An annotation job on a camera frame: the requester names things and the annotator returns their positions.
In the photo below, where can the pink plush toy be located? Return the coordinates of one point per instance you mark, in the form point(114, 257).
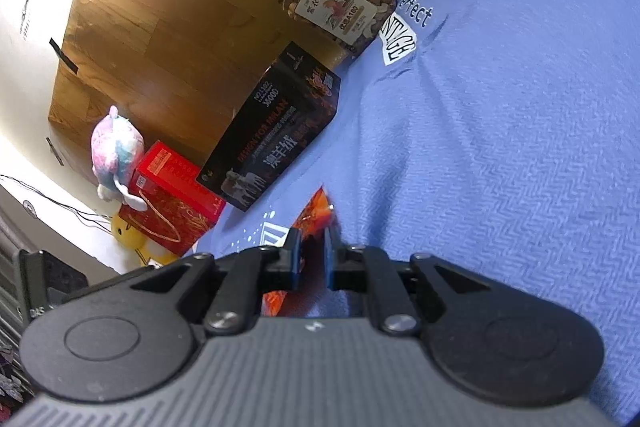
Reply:
point(117, 152)

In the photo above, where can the blue printed blanket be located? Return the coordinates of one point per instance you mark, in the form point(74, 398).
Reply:
point(500, 132)

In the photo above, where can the yellow plush toy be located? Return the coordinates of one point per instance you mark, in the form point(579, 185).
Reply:
point(130, 234)

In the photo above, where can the red gift box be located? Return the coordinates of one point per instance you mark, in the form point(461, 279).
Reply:
point(170, 192)

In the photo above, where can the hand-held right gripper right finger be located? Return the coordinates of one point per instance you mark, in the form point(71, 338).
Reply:
point(330, 259)

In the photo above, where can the wooden headboard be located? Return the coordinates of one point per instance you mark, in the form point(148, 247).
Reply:
point(165, 47)

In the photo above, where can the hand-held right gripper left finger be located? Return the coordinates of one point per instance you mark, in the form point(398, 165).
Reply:
point(296, 259)

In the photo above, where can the black tape strip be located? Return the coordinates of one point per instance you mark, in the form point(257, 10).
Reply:
point(64, 55)
point(55, 151)

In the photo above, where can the black printed box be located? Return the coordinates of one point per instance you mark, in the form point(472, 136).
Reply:
point(270, 132)

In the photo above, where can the red orange snack packet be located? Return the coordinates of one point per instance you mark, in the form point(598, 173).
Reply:
point(315, 218)

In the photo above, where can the clear nut jar gold lid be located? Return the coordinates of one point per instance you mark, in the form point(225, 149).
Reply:
point(335, 2)

